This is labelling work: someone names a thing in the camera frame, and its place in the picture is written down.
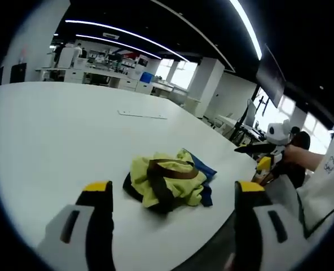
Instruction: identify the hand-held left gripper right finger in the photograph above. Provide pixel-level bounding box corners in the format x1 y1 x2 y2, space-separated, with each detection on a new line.
234 180 307 271

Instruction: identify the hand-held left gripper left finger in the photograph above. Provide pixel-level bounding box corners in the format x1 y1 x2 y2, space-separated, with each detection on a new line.
36 180 115 271

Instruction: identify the yellow-green garment with brown and blue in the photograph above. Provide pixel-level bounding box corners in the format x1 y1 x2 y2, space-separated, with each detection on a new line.
122 148 218 215

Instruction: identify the clear rectangular template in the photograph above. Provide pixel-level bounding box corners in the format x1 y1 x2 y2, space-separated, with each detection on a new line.
117 109 168 120

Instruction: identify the person's right hand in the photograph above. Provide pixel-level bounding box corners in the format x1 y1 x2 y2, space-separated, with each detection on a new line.
279 144 298 167

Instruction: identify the person's left hand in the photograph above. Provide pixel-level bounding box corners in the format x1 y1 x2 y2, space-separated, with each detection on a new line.
224 252 237 271

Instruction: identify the desk monitor on stand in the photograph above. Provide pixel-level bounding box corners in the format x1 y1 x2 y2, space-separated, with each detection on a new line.
234 98 258 142

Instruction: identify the person in white shirt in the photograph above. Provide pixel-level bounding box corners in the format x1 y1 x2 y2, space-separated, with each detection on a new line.
296 93 334 240

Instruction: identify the long ceiling light strip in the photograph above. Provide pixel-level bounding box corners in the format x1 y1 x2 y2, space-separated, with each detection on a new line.
64 19 191 63
229 0 263 61
75 33 162 60

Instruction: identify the blue box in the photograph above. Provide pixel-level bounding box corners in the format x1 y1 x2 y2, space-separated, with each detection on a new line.
139 71 156 85

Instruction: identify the white workbench with drawers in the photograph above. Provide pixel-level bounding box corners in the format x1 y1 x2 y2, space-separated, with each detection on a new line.
34 66 156 95

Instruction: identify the black hanging wall screen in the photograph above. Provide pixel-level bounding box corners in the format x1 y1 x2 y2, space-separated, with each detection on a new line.
255 44 287 108

